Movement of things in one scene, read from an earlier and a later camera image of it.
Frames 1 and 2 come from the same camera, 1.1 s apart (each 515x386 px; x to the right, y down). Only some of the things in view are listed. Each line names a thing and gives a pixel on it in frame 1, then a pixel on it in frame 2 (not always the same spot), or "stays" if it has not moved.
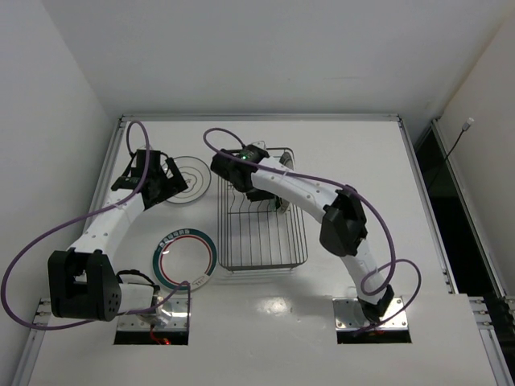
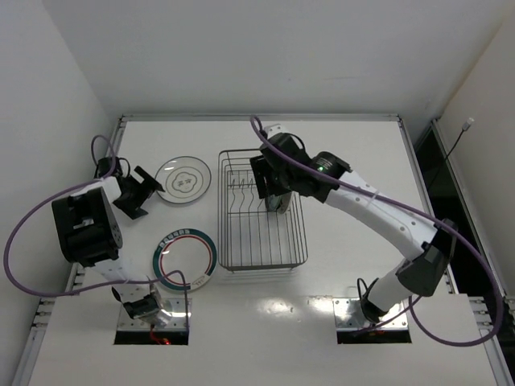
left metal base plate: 133,318 stays
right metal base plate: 348,315 stays
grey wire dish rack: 259,235 stays
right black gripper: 262,197 -> 260,177
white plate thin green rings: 197,177 stays
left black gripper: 162,177 -> 137,194
